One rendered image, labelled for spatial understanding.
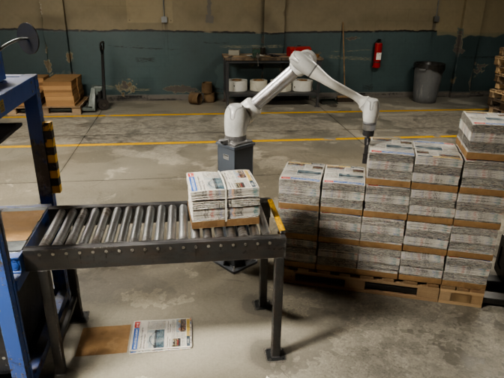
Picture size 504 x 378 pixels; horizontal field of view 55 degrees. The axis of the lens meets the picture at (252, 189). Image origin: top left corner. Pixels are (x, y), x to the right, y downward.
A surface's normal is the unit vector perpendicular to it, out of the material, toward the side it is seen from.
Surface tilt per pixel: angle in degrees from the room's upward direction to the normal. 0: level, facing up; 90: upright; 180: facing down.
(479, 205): 90
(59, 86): 91
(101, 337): 0
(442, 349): 0
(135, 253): 90
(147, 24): 90
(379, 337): 0
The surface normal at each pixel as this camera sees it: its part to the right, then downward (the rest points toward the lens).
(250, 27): 0.13, 0.38
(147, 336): 0.02, -0.92
